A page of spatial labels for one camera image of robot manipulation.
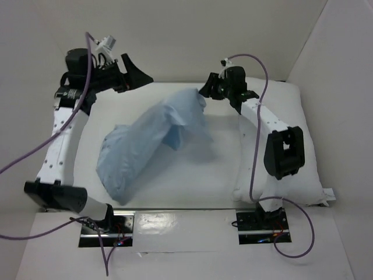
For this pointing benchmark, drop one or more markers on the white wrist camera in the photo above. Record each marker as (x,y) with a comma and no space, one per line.
(225,64)
(104,48)

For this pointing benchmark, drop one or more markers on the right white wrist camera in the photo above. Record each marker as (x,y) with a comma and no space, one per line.
(225,64)

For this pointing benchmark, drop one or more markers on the white pillow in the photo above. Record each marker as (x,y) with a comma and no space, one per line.
(253,183)

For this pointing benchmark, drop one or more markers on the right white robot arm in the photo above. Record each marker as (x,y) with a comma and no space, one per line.
(284,151)

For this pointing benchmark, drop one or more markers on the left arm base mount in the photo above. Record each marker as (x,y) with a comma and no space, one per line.
(119,234)

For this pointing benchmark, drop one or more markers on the light blue pillowcase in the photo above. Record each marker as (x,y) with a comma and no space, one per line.
(127,149)

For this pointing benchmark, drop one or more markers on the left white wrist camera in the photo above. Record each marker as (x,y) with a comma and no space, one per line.
(104,48)

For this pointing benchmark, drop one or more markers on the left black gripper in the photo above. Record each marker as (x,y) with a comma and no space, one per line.
(134,79)

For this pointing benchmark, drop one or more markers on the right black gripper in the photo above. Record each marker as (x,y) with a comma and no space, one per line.
(217,86)

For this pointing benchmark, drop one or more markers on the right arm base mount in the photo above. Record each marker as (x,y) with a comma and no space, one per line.
(255,227)

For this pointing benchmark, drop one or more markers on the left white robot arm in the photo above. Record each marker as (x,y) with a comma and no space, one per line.
(53,187)

